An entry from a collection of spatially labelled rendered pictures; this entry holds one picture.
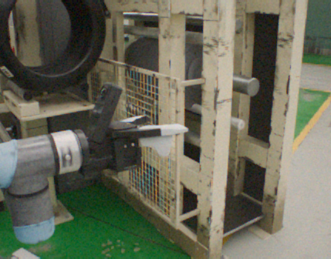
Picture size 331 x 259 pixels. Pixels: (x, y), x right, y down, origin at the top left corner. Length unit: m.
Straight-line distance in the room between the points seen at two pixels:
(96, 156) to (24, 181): 0.14
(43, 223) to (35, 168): 0.11
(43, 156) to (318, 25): 9.97
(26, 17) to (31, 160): 1.51
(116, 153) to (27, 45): 1.47
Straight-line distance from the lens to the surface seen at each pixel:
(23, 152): 0.64
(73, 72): 1.79
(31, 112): 1.76
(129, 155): 0.71
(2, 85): 2.07
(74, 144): 0.66
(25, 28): 2.09
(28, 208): 0.68
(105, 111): 0.68
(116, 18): 2.23
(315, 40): 10.45
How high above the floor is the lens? 1.30
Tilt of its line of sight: 19 degrees down
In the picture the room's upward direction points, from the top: straight up
